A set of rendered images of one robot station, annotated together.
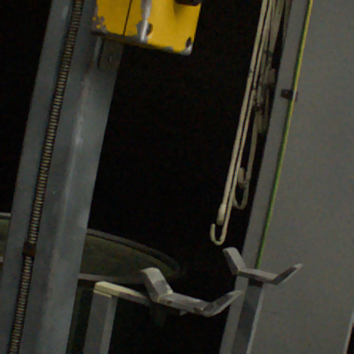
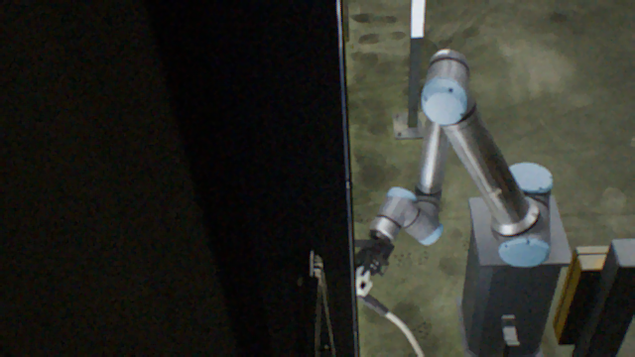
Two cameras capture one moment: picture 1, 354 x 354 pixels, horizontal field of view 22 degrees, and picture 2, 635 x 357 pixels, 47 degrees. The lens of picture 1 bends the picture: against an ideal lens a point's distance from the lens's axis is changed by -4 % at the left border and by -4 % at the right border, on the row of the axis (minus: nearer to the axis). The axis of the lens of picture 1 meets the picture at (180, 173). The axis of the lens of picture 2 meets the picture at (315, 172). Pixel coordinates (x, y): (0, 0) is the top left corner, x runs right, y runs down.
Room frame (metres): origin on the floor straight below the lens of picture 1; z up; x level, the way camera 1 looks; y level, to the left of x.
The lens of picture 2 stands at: (1.58, 0.67, 2.63)
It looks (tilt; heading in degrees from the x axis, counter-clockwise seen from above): 45 degrees down; 254
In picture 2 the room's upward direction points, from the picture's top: 5 degrees counter-clockwise
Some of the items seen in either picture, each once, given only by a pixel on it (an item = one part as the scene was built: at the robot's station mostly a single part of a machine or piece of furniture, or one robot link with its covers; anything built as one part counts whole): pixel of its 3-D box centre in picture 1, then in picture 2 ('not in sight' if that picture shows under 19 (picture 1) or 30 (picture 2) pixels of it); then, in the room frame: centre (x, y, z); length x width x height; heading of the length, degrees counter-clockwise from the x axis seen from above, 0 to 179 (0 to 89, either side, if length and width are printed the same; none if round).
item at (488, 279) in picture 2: not in sight; (507, 283); (0.48, -0.68, 0.32); 0.31 x 0.31 x 0.64; 69
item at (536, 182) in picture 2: not in sight; (526, 193); (0.48, -0.67, 0.83); 0.17 x 0.15 x 0.18; 58
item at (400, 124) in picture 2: not in sight; (412, 125); (0.26, -1.94, 0.01); 0.20 x 0.20 x 0.01; 69
